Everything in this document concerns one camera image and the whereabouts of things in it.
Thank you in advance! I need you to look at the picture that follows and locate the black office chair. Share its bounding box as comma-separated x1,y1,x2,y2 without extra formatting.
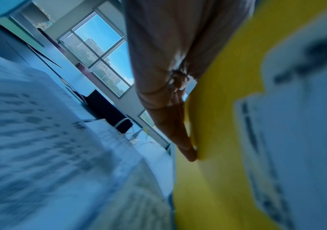
84,89,133,133

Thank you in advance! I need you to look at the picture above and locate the small window pane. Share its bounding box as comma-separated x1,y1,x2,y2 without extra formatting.
137,109,170,145

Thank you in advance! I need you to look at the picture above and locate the yellow book with white label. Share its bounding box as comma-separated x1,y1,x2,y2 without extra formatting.
171,0,327,230

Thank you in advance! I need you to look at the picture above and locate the large grid window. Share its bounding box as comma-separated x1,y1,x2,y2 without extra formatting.
58,11,135,99

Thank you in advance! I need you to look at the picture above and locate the printed white paper page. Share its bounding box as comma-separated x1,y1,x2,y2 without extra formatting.
0,48,173,230

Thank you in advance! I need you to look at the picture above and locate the person's left hand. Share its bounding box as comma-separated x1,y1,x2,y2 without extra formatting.
123,0,256,162

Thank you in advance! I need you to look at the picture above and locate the dark cabinet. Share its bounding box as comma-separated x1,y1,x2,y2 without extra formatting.
0,15,63,69

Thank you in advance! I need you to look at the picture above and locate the stack of white papers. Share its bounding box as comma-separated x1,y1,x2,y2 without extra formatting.
84,119,172,162

